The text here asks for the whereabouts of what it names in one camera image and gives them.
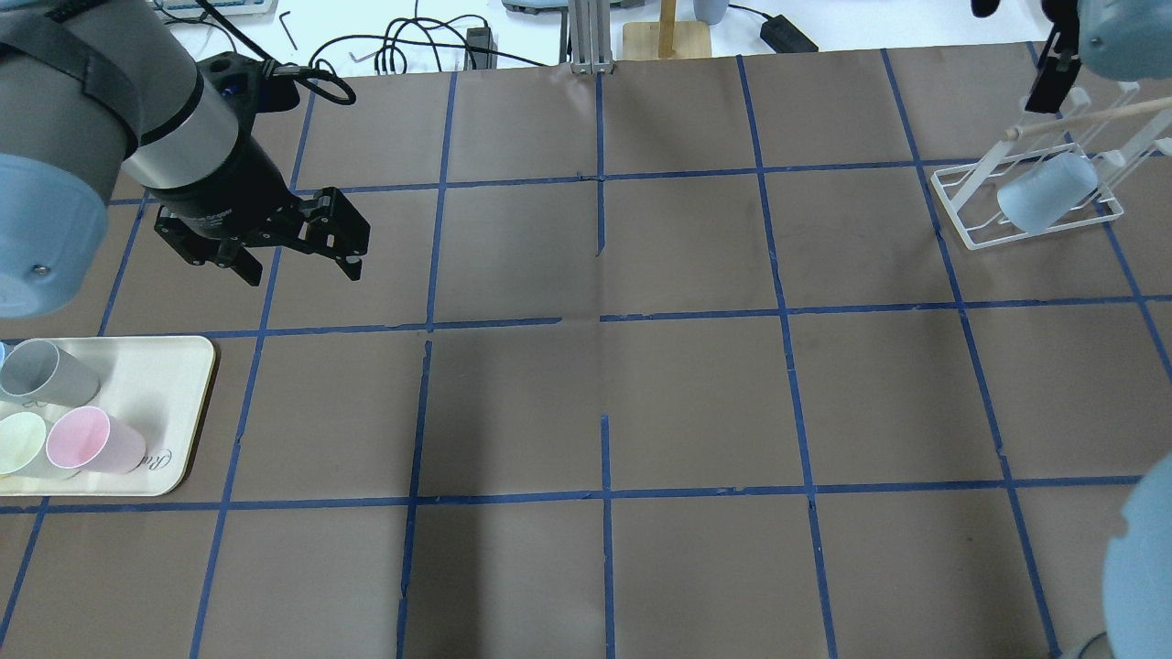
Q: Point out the white wire cup rack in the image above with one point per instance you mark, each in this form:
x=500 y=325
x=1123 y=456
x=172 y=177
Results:
x=1118 y=136

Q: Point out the grey plastic cup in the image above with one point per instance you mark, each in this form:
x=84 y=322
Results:
x=41 y=371

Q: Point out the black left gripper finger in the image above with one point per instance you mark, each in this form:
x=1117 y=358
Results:
x=333 y=228
x=241 y=263

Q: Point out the light blue plastic cup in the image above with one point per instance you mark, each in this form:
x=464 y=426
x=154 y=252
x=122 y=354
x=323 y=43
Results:
x=1037 y=199

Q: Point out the blue cup on desk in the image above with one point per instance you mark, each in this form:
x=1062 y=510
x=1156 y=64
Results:
x=710 y=12

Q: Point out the pale green plastic cup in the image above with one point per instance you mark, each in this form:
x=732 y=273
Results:
x=23 y=448

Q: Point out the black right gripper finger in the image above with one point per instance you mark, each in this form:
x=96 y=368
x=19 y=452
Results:
x=1058 y=67

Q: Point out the black power adapter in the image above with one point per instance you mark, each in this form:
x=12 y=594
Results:
x=783 y=37

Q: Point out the cream plastic tray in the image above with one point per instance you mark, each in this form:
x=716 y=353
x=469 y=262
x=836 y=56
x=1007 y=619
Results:
x=156 y=385

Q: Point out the aluminium frame post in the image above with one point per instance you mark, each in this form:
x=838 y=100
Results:
x=589 y=37

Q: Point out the wooden mug tree stand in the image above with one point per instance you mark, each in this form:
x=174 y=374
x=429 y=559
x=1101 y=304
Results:
x=668 y=38

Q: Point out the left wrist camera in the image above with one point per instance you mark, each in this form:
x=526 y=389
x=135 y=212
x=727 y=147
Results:
x=252 y=87

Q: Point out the pink plastic cup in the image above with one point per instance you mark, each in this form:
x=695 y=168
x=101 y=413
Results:
x=89 y=439

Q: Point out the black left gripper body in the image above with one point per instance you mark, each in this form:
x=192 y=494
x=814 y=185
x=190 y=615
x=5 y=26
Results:
x=222 y=194

